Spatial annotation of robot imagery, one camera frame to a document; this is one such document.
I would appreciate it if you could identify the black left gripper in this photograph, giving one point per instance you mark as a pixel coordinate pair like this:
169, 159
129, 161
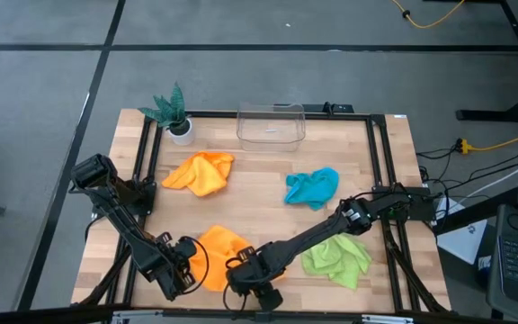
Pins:
173, 265

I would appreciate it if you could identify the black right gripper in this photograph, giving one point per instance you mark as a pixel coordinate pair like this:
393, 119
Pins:
252, 274

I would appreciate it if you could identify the orange microfiber towel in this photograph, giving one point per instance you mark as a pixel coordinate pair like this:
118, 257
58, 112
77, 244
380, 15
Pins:
216, 252
205, 173

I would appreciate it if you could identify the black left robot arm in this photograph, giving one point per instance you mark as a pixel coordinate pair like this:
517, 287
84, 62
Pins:
119, 216

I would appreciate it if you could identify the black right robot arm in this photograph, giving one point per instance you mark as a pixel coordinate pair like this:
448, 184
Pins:
304, 238

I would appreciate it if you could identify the lime green microfiber towel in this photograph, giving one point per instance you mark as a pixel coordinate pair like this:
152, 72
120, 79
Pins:
335, 263

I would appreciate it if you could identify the teal microfiber towel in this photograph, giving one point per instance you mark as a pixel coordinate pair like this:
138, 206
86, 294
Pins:
313, 189

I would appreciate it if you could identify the clear plastic bin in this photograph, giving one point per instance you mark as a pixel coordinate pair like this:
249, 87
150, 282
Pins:
270, 132

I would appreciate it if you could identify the artificial plant in white pot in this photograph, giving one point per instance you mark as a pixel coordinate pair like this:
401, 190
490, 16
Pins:
175, 117

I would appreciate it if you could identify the white cardboard box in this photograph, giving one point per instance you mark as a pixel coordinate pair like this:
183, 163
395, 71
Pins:
463, 243

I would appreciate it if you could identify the silver metal bracket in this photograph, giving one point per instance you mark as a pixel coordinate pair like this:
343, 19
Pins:
137, 317
387, 320

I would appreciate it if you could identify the black metal rig frame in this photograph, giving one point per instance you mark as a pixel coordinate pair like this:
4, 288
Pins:
214, 114

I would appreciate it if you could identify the black desk leg frame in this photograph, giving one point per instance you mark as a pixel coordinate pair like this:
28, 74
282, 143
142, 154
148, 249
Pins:
488, 114

